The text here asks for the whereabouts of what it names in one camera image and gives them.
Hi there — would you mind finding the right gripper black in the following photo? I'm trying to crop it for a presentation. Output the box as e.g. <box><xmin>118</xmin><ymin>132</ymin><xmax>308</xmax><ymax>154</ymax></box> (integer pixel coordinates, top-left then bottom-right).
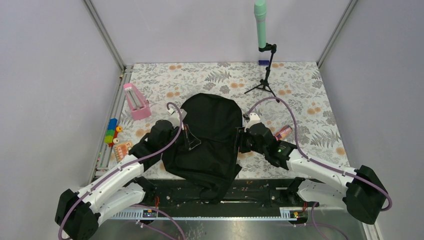
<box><xmin>225</xmin><ymin>126</ymin><xmax>268</xmax><ymax>156</ymax></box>

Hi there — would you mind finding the black student backpack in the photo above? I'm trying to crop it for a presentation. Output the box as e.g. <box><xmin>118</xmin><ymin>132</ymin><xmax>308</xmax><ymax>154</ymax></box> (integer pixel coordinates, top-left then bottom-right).
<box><xmin>161</xmin><ymin>93</ymin><xmax>243</xmax><ymax>204</ymax></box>

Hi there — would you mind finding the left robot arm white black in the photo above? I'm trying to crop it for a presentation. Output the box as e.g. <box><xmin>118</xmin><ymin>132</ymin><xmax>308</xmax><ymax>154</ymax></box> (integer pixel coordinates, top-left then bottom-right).
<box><xmin>54</xmin><ymin>118</ymin><xmax>184</xmax><ymax>240</ymax></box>

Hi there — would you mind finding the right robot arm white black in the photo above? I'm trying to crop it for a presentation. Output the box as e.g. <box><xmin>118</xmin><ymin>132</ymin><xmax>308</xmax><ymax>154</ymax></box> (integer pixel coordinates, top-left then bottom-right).
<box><xmin>235</xmin><ymin>122</ymin><xmax>388</xmax><ymax>225</ymax></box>

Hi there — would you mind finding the pink tube container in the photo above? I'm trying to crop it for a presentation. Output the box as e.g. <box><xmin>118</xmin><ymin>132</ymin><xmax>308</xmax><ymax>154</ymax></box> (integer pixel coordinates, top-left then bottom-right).
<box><xmin>274</xmin><ymin>125</ymin><xmax>293</xmax><ymax>140</ymax></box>

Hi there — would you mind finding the pink metronome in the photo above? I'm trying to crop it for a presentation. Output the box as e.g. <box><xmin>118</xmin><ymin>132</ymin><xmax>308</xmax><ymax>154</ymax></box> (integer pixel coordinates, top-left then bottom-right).
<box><xmin>123</xmin><ymin>83</ymin><xmax>152</xmax><ymax>121</ymax></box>

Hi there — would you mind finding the floral table mat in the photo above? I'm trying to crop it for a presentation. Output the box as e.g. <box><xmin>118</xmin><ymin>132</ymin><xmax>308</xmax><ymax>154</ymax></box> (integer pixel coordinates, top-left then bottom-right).
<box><xmin>117</xmin><ymin>62</ymin><xmax>349</xmax><ymax>167</ymax></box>

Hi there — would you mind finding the orange snack packet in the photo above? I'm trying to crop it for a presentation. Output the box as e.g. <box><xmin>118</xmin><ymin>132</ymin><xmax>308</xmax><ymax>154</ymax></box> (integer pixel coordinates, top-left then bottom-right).
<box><xmin>112</xmin><ymin>141</ymin><xmax>133</xmax><ymax>163</ymax></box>

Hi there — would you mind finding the colourful toy block train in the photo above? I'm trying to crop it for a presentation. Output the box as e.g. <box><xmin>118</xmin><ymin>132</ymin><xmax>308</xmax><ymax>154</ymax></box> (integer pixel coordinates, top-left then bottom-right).
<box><xmin>103</xmin><ymin>118</ymin><xmax>123</xmax><ymax>147</ymax></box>

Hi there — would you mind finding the black tripod microphone stand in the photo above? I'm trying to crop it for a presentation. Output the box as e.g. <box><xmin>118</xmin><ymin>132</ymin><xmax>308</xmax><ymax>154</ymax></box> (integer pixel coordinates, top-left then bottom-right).
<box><xmin>244</xmin><ymin>43</ymin><xmax>277</xmax><ymax>97</ymax></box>

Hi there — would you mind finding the small blue block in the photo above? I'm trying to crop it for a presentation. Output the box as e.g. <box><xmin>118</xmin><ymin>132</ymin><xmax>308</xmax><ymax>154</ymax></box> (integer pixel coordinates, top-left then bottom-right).
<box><xmin>258</xmin><ymin>60</ymin><xmax>269</xmax><ymax>66</ymax></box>

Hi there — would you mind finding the green microphone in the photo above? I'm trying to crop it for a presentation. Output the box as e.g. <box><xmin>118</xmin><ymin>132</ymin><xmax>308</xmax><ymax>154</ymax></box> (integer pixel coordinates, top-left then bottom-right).
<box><xmin>253</xmin><ymin>0</ymin><xmax>267</xmax><ymax>49</ymax></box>

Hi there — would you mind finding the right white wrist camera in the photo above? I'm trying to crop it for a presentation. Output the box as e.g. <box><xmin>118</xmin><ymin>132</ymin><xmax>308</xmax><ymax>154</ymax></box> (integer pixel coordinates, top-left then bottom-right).
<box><xmin>243</xmin><ymin>112</ymin><xmax>261</xmax><ymax>129</ymax></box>

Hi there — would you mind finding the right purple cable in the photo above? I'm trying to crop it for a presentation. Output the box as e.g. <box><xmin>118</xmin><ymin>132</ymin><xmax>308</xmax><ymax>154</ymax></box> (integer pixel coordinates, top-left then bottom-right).
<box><xmin>243</xmin><ymin>96</ymin><xmax>393</xmax><ymax>240</ymax></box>

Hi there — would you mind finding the purple cable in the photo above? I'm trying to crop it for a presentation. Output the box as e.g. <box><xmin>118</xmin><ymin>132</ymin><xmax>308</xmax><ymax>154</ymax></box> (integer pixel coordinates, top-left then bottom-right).
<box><xmin>243</xmin><ymin>96</ymin><xmax>393</xmax><ymax>240</ymax></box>
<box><xmin>57</xmin><ymin>101</ymin><xmax>187</xmax><ymax>240</ymax></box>

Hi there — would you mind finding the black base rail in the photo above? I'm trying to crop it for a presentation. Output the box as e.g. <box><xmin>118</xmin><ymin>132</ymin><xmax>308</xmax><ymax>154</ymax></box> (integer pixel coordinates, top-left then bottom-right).
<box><xmin>114</xmin><ymin>177</ymin><xmax>319</xmax><ymax>219</ymax></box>

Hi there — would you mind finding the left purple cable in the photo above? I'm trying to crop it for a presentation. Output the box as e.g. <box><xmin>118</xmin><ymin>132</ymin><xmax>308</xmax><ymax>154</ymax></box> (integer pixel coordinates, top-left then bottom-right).
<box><xmin>57</xmin><ymin>101</ymin><xmax>187</xmax><ymax>240</ymax></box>

